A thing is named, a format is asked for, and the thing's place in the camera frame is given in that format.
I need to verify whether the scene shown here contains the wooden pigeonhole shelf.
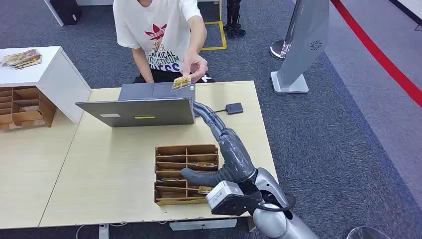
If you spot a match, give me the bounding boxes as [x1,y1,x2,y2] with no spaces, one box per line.
[0,86,57,131]

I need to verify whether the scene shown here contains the white cabinet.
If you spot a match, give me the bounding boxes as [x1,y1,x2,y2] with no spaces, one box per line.
[0,45,92,124]

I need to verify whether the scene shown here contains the wooden slotted card organiser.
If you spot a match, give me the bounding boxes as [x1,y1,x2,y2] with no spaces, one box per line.
[153,144,220,207]

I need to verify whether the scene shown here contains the person's left hand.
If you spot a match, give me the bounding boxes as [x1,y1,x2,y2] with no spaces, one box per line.
[181,49,209,83]

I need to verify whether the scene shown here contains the black robot legs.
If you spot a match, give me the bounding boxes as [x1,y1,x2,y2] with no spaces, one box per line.
[223,0,246,37]

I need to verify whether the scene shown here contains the black box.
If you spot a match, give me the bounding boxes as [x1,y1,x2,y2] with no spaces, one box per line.
[49,0,83,26]

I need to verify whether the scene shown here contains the grey kiosk stand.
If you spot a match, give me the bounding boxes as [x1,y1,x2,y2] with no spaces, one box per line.
[270,0,330,95]

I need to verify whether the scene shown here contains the long grey power strip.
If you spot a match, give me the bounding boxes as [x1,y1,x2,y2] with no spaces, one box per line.
[169,219,238,232]

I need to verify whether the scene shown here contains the person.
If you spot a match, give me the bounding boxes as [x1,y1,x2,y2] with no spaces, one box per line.
[112,0,216,84]

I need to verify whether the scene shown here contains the stack of printed cards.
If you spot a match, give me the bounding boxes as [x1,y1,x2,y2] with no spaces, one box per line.
[0,48,43,70]

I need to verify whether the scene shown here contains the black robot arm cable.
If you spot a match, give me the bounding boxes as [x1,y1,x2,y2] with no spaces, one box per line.
[256,194,297,213]

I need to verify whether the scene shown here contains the chrome stanchion base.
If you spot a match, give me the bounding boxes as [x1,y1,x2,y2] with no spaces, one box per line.
[270,40,287,61]

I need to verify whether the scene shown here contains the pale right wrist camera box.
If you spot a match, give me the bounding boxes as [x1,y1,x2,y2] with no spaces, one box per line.
[206,180,263,217]

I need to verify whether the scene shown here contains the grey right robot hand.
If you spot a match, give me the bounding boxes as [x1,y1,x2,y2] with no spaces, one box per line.
[180,101,257,189]

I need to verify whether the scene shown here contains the small black square device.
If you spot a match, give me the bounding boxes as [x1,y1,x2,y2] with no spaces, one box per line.
[225,102,244,116]

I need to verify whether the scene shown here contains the grey laptop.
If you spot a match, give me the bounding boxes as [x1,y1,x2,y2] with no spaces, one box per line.
[75,82,196,128]

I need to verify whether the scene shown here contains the round transparent dome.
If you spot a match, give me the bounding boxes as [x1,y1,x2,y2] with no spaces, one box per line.
[346,227,393,239]

